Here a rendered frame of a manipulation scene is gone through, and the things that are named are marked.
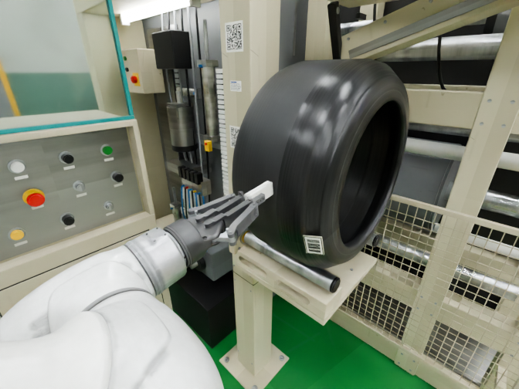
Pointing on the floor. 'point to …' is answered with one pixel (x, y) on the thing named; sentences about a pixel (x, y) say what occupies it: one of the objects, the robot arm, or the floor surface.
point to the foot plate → (230, 361)
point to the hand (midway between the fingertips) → (259, 194)
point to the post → (262, 324)
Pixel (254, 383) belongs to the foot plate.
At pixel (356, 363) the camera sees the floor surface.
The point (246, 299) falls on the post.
